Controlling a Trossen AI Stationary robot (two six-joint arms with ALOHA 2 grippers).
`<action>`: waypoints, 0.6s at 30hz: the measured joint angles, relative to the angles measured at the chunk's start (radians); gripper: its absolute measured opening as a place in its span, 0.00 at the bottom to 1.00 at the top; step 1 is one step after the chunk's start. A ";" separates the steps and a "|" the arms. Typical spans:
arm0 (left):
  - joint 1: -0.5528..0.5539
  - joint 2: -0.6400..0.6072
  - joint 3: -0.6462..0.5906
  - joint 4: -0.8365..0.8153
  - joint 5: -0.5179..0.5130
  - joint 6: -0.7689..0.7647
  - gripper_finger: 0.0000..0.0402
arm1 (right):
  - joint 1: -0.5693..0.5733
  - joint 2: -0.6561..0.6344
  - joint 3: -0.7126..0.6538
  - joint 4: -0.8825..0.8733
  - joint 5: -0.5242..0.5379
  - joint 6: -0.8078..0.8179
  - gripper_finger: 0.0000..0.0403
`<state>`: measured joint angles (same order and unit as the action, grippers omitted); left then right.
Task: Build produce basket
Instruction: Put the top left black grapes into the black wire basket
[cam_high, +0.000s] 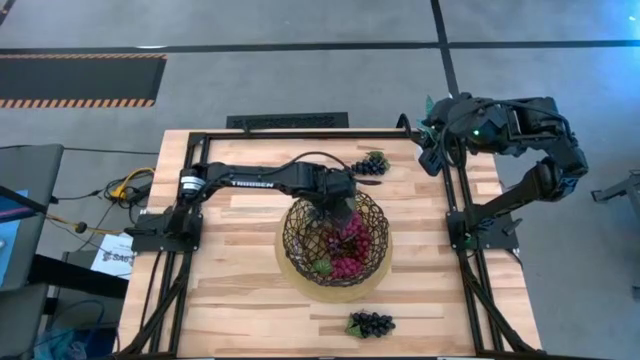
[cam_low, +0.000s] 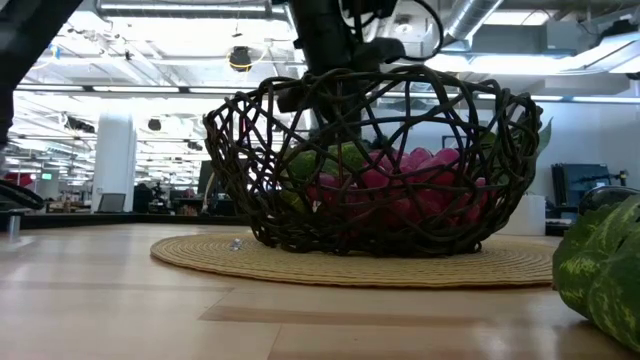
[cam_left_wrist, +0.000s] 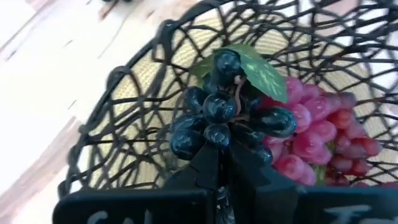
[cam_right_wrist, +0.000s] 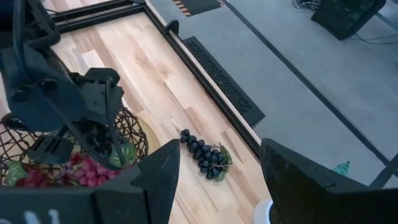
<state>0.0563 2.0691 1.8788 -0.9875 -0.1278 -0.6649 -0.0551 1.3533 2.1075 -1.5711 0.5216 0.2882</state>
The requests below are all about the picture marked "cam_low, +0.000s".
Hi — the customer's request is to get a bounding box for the dark woven wicker basket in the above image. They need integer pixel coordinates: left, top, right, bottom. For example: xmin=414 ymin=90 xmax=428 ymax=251
xmin=202 ymin=64 xmax=544 ymax=259

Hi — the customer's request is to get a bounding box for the potted plant white pot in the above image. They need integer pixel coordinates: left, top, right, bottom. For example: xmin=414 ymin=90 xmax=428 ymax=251
xmin=492 ymin=117 xmax=554 ymax=237

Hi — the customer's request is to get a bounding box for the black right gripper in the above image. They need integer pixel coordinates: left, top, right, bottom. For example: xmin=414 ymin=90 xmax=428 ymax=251
xmin=276 ymin=0 xmax=375 ymax=144

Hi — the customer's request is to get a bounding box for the red grape bunch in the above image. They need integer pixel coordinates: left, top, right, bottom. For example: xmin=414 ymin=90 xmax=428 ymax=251
xmin=394 ymin=174 xmax=499 ymax=229
xmin=279 ymin=169 xmax=386 ymax=226
xmin=285 ymin=142 xmax=464 ymax=189

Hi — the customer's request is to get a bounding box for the round tan woven placemat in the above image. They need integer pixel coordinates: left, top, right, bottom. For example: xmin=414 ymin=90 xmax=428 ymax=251
xmin=149 ymin=232 xmax=559 ymax=290

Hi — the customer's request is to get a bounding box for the black grape bunch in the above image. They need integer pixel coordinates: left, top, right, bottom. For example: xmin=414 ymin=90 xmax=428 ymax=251
xmin=551 ymin=185 xmax=640 ymax=354

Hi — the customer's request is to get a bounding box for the black aluminium table frame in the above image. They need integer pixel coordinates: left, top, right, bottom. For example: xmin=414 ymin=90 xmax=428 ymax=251
xmin=0 ymin=211 xmax=249 ymax=232

